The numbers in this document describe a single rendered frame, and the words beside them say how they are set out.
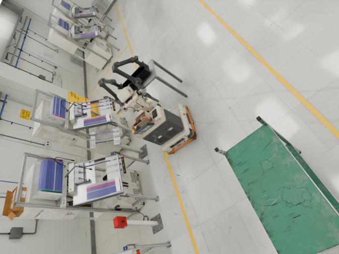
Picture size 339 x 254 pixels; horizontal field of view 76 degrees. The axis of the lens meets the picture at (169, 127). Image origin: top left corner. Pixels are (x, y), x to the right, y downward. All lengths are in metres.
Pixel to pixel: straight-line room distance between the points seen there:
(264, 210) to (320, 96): 1.62
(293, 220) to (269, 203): 0.18
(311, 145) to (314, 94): 0.60
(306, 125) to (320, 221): 1.38
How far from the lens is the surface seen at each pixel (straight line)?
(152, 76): 3.54
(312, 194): 1.72
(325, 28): 3.42
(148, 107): 3.31
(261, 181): 1.82
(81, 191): 3.56
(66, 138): 4.49
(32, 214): 3.63
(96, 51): 7.37
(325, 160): 2.72
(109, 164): 3.64
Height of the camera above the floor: 2.63
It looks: 41 degrees down
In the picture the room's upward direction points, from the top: 65 degrees counter-clockwise
